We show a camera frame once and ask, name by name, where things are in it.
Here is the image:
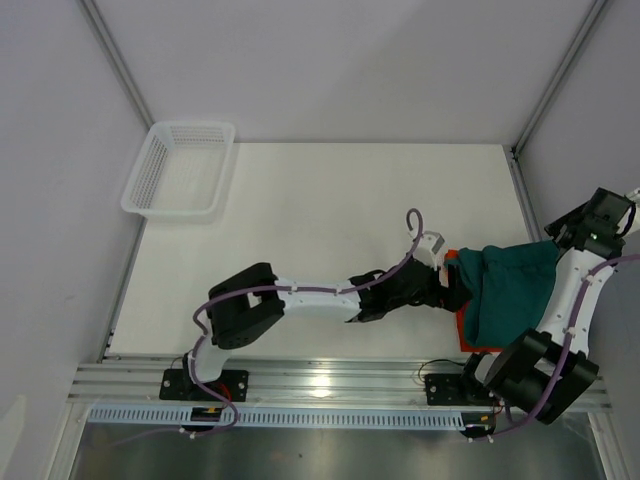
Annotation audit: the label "slotted grey cable duct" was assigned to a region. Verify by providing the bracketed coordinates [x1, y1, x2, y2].
[87, 404, 465, 431]

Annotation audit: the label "left corner aluminium post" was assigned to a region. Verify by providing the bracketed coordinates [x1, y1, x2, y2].
[76, 0, 155, 130]

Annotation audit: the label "white plastic laundry basket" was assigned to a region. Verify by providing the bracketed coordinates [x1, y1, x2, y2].
[120, 121, 236, 224]

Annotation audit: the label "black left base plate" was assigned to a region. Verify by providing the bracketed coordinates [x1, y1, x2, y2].
[159, 369, 249, 402]

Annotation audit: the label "left side table rail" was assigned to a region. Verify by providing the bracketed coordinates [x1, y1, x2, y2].
[95, 217, 147, 363]

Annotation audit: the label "teal green shorts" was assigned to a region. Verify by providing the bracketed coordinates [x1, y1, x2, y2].
[477, 241, 559, 349]

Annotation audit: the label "aluminium mounting rail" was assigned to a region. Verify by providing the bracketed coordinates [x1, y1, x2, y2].
[67, 355, 614, 412]

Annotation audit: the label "right corner aluminium post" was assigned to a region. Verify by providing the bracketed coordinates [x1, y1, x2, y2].
[510, 0, 613, 159]

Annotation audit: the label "table rail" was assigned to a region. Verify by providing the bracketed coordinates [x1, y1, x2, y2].
[95, 217, 147, 363]
[504, 146, 543, 242]

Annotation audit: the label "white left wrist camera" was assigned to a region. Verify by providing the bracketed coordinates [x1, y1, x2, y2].
[413, 231, 447, 270]

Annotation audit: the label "orange shorts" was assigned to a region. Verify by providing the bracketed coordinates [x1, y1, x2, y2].
[441, 248, 498, 353]

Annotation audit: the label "corner aluminium post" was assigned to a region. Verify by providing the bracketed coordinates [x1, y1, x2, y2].
[510, 0, 613, 159]
[76, 0, 155, 130]

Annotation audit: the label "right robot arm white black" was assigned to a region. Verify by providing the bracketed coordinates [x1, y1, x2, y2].
[456, 188, 639, 425]

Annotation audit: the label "right side table rail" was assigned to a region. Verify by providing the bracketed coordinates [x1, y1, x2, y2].
[504, 146, 543, 242]

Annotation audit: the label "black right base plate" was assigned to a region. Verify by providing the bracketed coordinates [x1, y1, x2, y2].
[417, 353, 500, 407]

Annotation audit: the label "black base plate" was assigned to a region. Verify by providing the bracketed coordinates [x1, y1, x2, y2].
[159, 369, 249, 402]
[417, 353, 500, 407]

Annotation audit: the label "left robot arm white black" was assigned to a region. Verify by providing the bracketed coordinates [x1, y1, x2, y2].
[181, 258, 471, 400]

